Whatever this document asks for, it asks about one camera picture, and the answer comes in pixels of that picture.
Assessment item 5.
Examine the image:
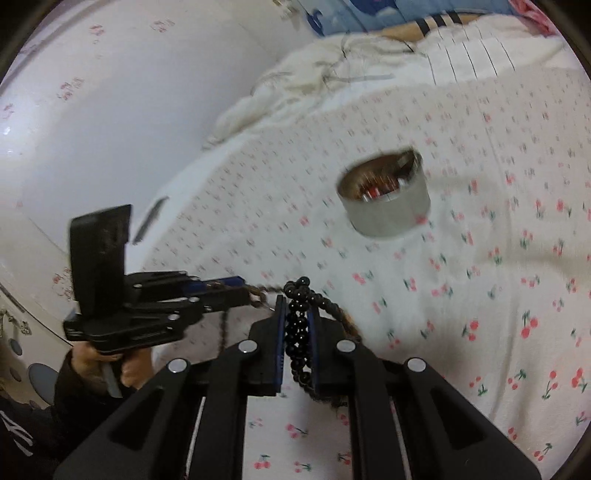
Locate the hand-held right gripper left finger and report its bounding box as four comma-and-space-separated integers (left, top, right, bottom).
53, 295, 287, 480

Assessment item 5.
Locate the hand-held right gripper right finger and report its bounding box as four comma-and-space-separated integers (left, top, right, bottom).
307, 305, 541, 480

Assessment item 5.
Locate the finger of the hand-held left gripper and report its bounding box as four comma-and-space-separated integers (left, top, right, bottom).
124, 271, 246, 297
139, 287, 253, 313

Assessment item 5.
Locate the brown bead necklace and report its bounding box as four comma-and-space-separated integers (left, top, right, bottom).
217, 282, 363, 409

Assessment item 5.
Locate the black bead bracelet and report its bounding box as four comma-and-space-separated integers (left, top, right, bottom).
283, 276, 324, 388

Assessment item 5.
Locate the round silver metal tin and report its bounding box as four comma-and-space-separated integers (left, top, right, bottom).
336, 147, 432, 240

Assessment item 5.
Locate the person's left forearm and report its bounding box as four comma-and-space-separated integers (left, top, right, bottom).
0, 355, 134, 480

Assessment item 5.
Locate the red and silver jewelry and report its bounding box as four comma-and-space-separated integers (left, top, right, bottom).
358, 178, 407, 202

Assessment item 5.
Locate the person's left hand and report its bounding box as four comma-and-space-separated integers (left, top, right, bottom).
69, 344, 156, 398

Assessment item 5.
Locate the dark grey flat strip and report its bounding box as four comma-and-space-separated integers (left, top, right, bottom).
131, 196, 169, 245

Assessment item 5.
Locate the blue round object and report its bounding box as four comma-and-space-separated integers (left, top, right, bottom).
28, 362, 61, 409

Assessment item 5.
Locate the blue whale print curtain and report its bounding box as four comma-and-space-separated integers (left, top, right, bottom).
295, 0, 522, 35

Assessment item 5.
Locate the tan pillow with black stripes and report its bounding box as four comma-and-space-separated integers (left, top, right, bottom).
379, 11, 481, 42

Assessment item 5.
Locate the white striped duvet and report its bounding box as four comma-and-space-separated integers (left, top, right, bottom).
203, 18, 568, 148

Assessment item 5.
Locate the pink cloth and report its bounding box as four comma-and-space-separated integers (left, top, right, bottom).
508, 0, 561, 38

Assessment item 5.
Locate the thin black cable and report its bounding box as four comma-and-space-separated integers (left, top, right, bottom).
318, 37, 416, 88

